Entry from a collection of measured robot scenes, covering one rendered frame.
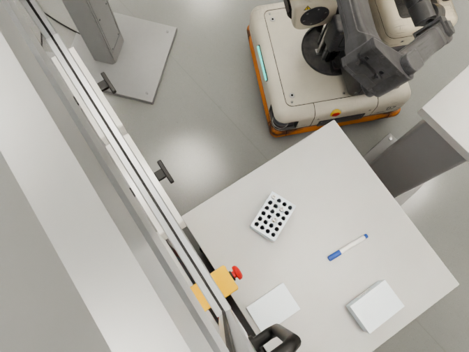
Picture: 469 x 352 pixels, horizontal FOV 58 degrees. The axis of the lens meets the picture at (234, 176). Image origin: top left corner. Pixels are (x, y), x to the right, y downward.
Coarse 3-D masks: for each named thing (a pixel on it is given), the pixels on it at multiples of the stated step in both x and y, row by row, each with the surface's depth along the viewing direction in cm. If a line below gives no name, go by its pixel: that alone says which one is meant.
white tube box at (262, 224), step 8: (272, 192) 125; (272, 200) 124; (280, 200) 126; (264, 208) 124; (272, 208) 124; (288, 208) 127; (256, 216) 123; (264, 216) 123; (272, 216) 123; (280, 216) 123; (288, 216) 123; (256, 224) 126; (264, 224) 122; (272, 224) 123; (280, 224) 126; (264, 232) 122; (272, 232) 122; (280, 232) 122; (272, 240) 122
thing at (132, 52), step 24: (72, 0) 170; (96, 0) 179; (96, 24) 186; (120, 24) 224; (144, 24) 225; (96, 48) 205; (120, 48) 219; (144, 48) 221; (168, 48) 222; (96, 72) 216; (120, 72) 216; (144, 72) 217; (144, 96) 214
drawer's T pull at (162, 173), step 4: (160, 160) 115; (160, 164) 114; (164, 168) 114; (156, 172) 114; (160, 172) 114; (164, 172) 114; (168, 172) 114; (156, 176) 113; (160, 176) 113; (164, 176) 113; (168, 176) 113; (160, 180) 113; (172, 180) 113
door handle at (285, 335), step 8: (272, 328) 59; (280, 328) 54; (256, 336) 60; (264, 336) 60; (272, 336) 60; (280, 336) 51; (288, 336) 46; (296, 336) 46; (256, 344) 59; (264, 344) 60; (280, 344) 45; (288, 344) 45; (296, 344) 45
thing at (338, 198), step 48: (336, 144) 134; (240, 192) 128; (288, 192) 129; (336, 192) 130; (384, 192) 130; (240, 240) 125; (288, 240) 125; (336, 240) 126; (384, 240) 126; (240, 288) 121; (288, 288) 122; (336, 288) 122; (432, 288) 123; (336, 336) 119; (384, 336) 119
